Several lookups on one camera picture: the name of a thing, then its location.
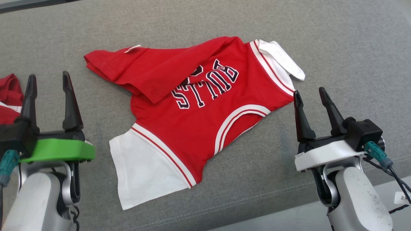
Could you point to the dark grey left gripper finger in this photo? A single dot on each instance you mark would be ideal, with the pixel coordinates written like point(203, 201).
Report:
point(71, 112)
point(30, 102)

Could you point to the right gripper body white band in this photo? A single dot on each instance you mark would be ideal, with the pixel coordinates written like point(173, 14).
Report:
point(324, 155)

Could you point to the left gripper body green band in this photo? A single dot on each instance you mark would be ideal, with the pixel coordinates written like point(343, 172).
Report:
point(64, 150)

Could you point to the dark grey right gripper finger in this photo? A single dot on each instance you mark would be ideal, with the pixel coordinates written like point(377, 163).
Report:
point(335, 118)
point(303, 125)

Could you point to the red shorts with white stripe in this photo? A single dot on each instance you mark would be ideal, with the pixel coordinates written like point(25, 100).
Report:
point(9, 86)

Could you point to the red Bulls basketball jersey shirt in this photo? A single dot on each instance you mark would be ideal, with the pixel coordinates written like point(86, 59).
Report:
point(167, 134)

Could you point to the grey fabric sofa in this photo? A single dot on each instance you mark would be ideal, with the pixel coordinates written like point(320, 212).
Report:
point(321, 32)

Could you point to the small white paper label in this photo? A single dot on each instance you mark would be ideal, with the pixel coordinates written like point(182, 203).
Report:
point(403, 198)

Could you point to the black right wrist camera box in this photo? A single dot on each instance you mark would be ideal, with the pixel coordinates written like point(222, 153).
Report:
point(364, 133)

